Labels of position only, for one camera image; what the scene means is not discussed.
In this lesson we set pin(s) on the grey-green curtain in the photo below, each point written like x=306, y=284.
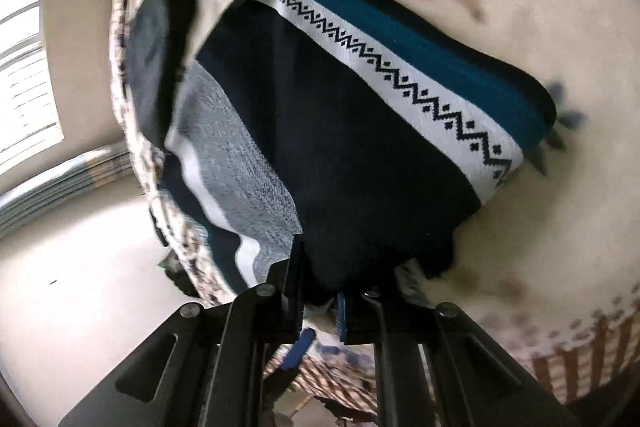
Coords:
x=60, y=187

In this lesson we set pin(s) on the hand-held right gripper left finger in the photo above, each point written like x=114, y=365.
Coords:
x=285, y=297

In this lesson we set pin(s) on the black folded garment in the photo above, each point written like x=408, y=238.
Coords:
x=155, y=57

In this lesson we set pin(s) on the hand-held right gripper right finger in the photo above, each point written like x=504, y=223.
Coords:
x=342, y=314

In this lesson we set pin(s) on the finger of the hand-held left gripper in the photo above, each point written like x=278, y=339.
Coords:
x=300, y=347

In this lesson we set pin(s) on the striped knit sweater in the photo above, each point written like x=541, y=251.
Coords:
x=350, y=157

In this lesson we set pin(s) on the barred window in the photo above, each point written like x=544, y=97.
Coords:
x=25, y=82

